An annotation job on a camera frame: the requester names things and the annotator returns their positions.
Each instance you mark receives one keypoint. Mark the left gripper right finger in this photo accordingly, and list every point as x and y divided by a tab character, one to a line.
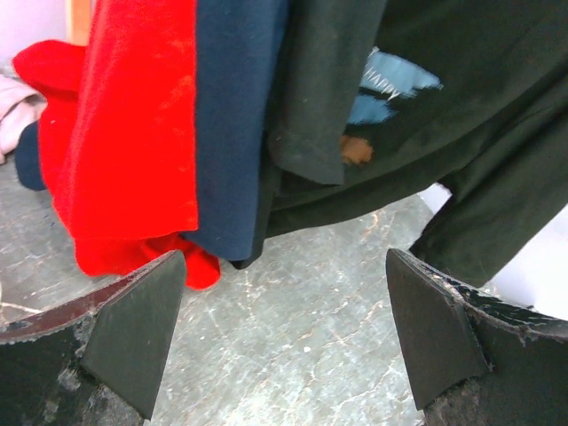
471	358

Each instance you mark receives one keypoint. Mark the navy blue t shirt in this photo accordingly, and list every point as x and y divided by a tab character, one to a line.
237	47

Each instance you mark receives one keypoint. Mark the red t shirt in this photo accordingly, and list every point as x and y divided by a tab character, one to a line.
117	139

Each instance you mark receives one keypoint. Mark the pink cloth on floor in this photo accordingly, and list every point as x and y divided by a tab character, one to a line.
21	105

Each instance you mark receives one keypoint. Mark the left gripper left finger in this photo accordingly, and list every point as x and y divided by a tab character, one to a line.
98	359

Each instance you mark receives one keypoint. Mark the wooden clothes rack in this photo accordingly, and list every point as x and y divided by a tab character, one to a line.
78	21

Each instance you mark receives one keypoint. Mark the black t shirt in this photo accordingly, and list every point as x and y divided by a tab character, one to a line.
491	127
317	77

